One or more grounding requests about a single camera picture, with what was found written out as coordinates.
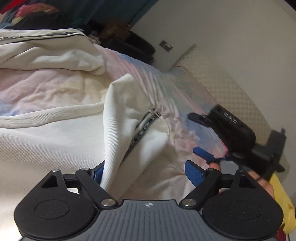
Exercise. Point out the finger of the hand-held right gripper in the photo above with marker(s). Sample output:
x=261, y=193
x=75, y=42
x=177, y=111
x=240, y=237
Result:
x=203, y=153
x=198, y=118

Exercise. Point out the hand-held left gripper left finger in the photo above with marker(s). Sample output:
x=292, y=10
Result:
x=98, y=173

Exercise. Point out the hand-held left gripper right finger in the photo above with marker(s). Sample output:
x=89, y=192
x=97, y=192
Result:
x=193, y=172

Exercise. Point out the cream zip-up sweatshirt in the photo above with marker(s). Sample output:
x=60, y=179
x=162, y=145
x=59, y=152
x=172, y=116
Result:
x=57, y=143

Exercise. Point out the person's right hand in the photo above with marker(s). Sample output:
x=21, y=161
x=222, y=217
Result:
x=263, y=185

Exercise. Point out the cream quilted headboard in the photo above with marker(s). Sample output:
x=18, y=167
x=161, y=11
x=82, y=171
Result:
x=231, y=88

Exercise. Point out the black armchair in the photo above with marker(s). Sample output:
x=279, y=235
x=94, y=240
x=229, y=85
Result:
x=136, y=48

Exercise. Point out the pastel bed cover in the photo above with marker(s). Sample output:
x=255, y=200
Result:
x=57, y=88

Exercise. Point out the brown paper bag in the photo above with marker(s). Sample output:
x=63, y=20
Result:
x=114, y=29

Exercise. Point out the blue curtain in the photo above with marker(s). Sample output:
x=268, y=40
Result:
x=104, y=9

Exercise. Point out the black garment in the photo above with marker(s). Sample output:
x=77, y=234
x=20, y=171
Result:
x=46, y=22

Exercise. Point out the pink garment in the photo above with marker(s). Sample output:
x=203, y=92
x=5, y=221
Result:
x=34, y=12

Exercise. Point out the red garment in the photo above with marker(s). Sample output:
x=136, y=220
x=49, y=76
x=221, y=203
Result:
x=5, y=4

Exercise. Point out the wall socket with charger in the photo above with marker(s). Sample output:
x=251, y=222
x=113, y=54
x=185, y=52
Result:
x=166, y=45

